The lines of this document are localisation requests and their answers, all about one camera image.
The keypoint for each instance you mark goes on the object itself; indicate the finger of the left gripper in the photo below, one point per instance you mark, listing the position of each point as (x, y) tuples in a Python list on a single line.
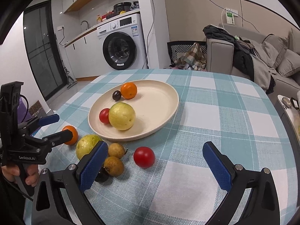
[(49, 141), (36, 123)]

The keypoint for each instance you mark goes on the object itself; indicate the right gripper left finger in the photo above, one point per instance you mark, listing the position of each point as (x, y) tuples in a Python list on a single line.
[(49, 206)]

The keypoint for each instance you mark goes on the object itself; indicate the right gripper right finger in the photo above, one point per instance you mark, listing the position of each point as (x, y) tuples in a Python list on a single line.
[(262, 206)]

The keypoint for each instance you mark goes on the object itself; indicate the orange mandarin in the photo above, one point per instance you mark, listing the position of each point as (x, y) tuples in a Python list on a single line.
[(74, 133), (128, 90)]

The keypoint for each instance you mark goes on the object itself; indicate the red tomato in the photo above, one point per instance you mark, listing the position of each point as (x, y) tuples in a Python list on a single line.
[(104, 116), (144, 157)]

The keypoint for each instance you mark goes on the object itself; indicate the person's left hand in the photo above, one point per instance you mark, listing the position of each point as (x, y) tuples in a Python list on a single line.
[(12, 171)]

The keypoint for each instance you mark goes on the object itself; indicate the dark plum on table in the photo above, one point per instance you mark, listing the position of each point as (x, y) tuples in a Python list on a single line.
[(102, 176)]

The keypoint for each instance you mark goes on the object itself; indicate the red tomato in plate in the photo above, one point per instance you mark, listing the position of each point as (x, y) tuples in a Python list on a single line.
[(104, 116)]

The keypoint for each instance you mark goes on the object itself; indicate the dark purple plum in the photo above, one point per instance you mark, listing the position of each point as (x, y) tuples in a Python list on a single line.
[(116, 95)]

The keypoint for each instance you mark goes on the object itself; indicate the orange mandarin in plate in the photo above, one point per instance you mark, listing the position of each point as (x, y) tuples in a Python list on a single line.
[(128, 90)]

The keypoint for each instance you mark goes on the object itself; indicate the black glass door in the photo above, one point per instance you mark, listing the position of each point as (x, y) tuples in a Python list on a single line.
[(42, 50)]

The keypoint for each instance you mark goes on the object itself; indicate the teal checked tablecloth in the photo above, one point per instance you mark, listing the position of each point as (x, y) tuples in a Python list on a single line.
[(179, 188)]

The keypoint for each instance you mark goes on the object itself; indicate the white side table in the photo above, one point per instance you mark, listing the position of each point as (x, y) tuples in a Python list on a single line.
[(290, 120)]

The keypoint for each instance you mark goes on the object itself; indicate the white washing machine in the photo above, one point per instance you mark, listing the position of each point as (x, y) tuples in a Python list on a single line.
[(121, 45)]

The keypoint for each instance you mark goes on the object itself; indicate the cream round plate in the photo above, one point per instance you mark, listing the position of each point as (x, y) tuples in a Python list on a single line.
[(154, 105)]

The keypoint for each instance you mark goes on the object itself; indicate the black pot on counter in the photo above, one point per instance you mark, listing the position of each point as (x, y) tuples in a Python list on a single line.
[(123, 6)]

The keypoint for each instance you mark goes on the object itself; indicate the black laundry basket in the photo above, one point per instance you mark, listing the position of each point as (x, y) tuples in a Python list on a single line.
[(176, 49)]

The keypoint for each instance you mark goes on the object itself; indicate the grey cushion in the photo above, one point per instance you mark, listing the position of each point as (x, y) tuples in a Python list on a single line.
[(290, 64)]

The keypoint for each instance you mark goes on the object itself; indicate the black jacket on sofa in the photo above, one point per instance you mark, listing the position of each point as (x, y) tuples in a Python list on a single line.
[(226, 55)]

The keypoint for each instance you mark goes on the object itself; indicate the grey sofa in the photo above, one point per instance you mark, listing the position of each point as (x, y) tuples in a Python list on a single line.
[(267, 52)]

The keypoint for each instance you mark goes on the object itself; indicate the plaid cloth in basket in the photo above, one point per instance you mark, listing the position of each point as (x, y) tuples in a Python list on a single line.
[(194, 59)]

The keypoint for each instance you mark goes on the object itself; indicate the white wall charger device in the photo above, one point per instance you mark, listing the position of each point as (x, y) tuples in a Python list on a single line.
[(230, 18)]

